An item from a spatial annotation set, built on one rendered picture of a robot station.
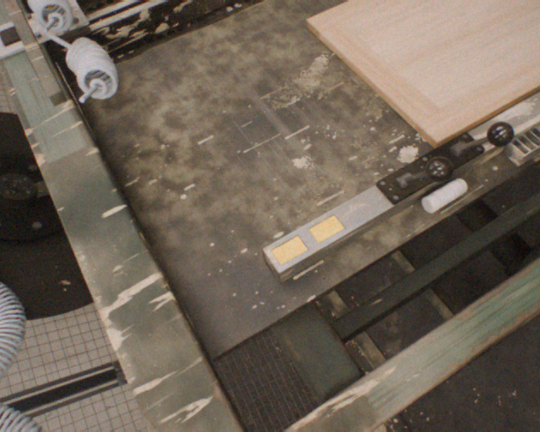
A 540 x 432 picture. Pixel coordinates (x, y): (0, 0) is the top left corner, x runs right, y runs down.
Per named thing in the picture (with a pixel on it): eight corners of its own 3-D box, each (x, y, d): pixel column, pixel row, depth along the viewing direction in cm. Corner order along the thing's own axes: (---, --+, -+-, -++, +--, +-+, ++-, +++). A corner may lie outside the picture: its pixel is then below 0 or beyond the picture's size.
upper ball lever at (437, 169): (415, 187, 77) (463, 172, 64) (397, 197, 76) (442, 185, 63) (404, 167, 77) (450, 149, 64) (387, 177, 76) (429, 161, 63)
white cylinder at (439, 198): (430, 216, 78) (465, 195, 79) (435, 207, 75) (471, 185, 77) (419, 204, 79) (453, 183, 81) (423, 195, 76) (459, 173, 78)
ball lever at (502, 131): (468, 156, 80) (524, 136, 67) (452, 165, 79) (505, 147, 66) (458, 136, 80) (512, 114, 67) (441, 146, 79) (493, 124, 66)
